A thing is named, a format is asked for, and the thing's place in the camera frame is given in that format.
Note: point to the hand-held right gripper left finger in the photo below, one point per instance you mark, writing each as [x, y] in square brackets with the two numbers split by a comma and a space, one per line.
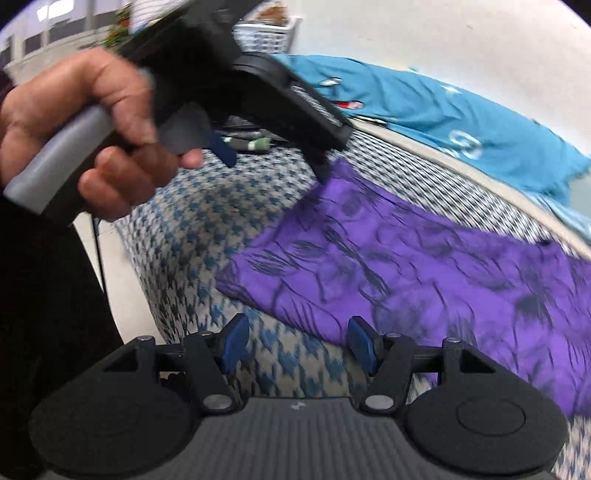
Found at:
[235, 341]

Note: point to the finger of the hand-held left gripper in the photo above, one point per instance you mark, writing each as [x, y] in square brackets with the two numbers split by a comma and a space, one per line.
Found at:
[224, 150]
[321, 168]

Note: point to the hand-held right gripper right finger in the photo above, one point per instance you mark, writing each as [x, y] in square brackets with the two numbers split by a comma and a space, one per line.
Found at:
[362, 344]

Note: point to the purple floral garment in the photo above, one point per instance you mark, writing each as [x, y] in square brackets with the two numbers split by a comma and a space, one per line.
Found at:
[415, 277]

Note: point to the person's left hand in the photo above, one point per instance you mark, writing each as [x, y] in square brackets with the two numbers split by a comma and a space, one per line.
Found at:
[69, 87]

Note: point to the white laundry basket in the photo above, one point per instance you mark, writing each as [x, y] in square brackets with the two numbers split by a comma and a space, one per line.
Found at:
[268, 39]

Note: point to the brown crumpled item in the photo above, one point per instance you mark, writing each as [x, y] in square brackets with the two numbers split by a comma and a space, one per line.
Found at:
[272, 13]

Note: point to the green potted plant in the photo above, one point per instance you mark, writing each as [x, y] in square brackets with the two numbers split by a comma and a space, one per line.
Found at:
[117, 27]

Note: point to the person's black trousers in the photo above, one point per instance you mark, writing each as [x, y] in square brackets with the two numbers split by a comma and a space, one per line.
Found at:
[46, 300]

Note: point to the light blue cloth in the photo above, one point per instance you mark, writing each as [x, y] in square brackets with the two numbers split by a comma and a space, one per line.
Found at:
[568, 212]

